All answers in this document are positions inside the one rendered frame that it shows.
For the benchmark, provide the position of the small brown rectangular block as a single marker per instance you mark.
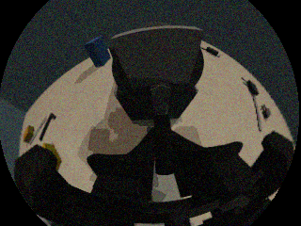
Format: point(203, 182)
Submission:
point(28, 134)

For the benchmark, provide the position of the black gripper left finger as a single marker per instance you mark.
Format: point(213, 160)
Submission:
point(138, 163)

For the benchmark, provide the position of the blue cube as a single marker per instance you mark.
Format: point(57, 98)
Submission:
point(97, 51)

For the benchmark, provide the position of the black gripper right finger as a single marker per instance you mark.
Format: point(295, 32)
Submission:
point(190, 160)

